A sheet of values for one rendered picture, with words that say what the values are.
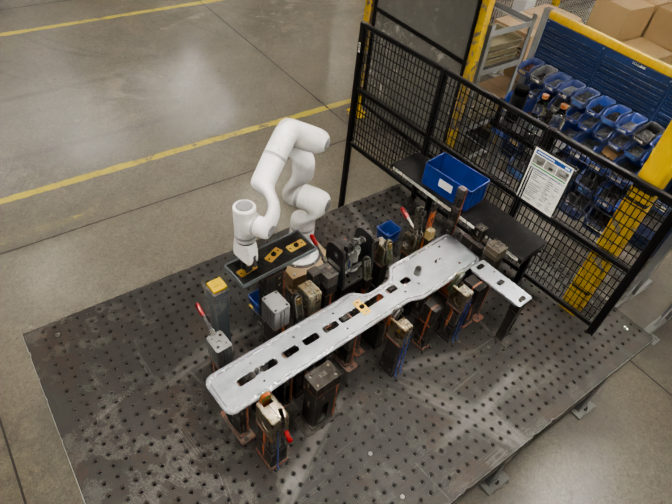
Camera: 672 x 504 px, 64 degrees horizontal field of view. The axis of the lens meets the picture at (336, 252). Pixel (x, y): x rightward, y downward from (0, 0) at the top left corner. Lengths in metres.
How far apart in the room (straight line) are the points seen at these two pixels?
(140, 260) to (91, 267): 0.31
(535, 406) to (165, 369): 1.63
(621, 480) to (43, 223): 4.02
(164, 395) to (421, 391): 1.10
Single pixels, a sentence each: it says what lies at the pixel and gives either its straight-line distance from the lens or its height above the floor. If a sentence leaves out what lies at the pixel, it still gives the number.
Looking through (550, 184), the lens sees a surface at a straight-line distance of 2.70.
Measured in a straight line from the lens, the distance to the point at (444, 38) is 4.34.
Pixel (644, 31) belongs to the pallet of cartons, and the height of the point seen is 0.79.
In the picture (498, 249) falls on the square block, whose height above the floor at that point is 1.06.
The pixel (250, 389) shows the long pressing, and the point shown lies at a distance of 2.05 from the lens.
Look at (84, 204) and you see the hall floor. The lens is 4.45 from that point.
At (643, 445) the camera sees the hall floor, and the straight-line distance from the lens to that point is 3.68.
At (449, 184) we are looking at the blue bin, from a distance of 2.81.
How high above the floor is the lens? 2.77
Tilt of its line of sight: 45 degrees down
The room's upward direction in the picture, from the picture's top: 7 degrees clockwise
